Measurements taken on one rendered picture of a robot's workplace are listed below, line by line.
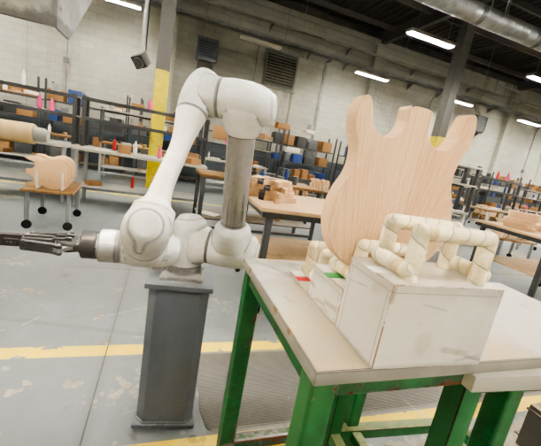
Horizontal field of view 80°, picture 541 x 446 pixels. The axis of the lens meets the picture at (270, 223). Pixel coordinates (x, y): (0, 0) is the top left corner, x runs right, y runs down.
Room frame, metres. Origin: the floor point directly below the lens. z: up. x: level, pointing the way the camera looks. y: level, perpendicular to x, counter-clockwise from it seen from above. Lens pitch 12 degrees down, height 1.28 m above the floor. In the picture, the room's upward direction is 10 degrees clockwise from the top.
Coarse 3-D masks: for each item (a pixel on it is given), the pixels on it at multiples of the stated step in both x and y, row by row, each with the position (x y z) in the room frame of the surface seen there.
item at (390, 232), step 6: (384, 222) 0.65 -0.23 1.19; (390, 222) 0.64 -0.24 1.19; (396, 222) 0.64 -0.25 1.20; (384, 228) 0.65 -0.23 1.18; (390, 228) 0.64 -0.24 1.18; (396, 228) 0.64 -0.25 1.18; (384, 234) 0.64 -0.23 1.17; (390, 234) 0.64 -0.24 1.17; (396, 234) 0.64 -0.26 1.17; (384, 240) 0.64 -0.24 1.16; (390, 240) 0.64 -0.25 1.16; (396, 240) 0.64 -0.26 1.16; (378, 246) 0.65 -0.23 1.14; (384, 246) 0.64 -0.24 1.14; (390, 246) 0.64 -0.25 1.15; (378, 264) 0.64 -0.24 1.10
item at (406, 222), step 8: (392, 216) 0.64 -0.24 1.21; (400, 216) 0.65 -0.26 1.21; (408, 216) 0.66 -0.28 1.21; (416, 216) 0.67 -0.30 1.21; (400, 224) 0.64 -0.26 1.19; (408, 224) 0.65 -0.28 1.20; (432, 224) 0.67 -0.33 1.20; (440, 224) 0.67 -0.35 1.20; (448, 224) 0.68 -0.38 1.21; (456, 224) 0.69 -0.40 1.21
